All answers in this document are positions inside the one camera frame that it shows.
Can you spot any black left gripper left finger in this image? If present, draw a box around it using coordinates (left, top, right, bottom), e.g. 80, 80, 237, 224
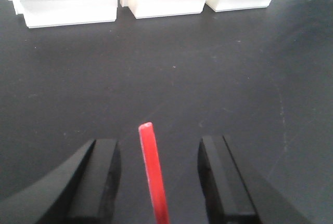
1, 139, 121, 223

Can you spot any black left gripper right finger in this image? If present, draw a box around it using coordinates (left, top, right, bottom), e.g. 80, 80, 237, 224
197, 136, 310, 223

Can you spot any red plastic spoon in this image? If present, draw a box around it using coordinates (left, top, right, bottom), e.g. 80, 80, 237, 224
138, 122, 170, 223

